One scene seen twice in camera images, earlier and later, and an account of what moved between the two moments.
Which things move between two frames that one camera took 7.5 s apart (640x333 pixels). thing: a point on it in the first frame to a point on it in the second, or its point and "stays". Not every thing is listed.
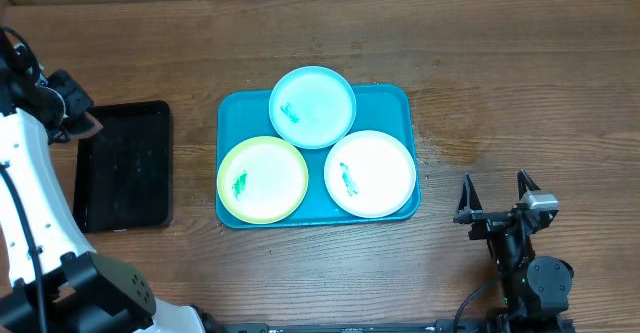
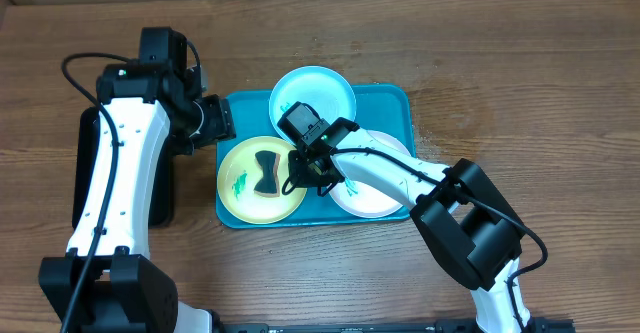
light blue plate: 312,107 stays
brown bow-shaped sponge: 75,139 to 269,184
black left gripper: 77,101 to 218,125
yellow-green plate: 262,180 stays
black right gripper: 467,212 to 306,176
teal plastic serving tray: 392,109 stays
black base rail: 490,325 stays
